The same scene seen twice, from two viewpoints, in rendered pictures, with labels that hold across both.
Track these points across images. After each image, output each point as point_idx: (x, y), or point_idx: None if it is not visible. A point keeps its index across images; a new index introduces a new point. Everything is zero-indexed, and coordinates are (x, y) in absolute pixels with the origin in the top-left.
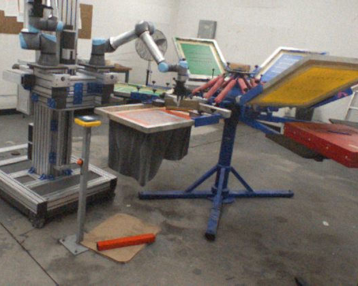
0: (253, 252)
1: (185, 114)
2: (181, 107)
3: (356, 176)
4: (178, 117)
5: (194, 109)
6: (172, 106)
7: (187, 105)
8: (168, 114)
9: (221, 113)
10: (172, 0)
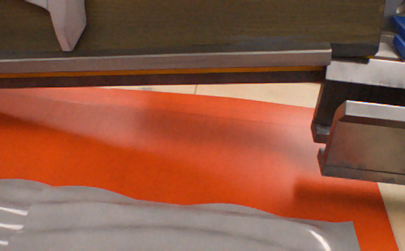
0: None
1: (139, 90)
2: (115, 48)
3: None
4: (210, 250)
5: (335, 58)
6: None
7: (223, 10)
8: (11, 249)
9: None
10: None
